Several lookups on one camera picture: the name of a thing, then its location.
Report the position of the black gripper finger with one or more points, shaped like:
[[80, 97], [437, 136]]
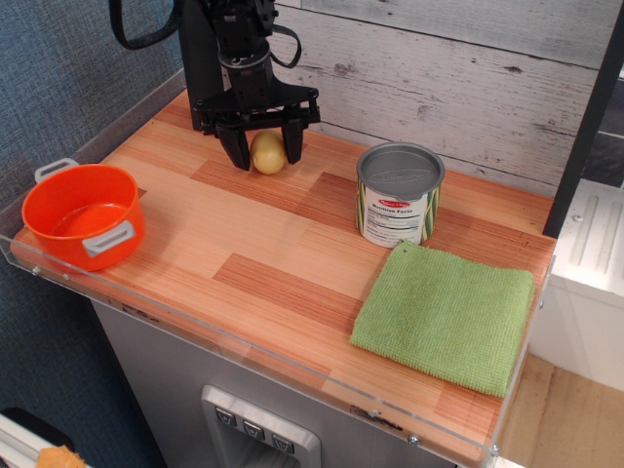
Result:
[[292, 138], [234, 141]]

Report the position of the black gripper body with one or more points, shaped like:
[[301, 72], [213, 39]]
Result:
[[256, 99]]

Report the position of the yellow potato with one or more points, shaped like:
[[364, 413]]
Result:
[[268, 152]]

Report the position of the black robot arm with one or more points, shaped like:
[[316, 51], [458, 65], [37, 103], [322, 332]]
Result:
[[241, 29]]

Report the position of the silver tin can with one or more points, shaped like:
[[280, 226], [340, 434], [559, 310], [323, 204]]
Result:
[[398, 193]]

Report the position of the clear acrylic table guard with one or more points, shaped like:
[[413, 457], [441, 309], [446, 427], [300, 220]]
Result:
[[285, 320]]

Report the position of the green folded cloth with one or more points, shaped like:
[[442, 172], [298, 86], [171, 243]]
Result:
[[452, 318]]

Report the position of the silver toy fridge cabinet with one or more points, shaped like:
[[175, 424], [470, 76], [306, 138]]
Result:
[[206, 409]]

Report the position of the white toy appliance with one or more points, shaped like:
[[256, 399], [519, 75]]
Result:
[[579, 323]]

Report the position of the orange object bottom left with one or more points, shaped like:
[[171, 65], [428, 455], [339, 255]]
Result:
[[59, 457]]

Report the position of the dark vertical post left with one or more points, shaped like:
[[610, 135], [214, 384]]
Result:
[[198, 45]]

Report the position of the dark vertical post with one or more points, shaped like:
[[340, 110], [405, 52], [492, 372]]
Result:
[[198, 45], [579, 154]]

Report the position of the orange bowl with grey handles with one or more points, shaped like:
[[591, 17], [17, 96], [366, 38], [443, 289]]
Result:
[[88, 216]]

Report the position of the dark vertical post right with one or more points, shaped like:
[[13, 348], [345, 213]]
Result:
[[579, 154]]

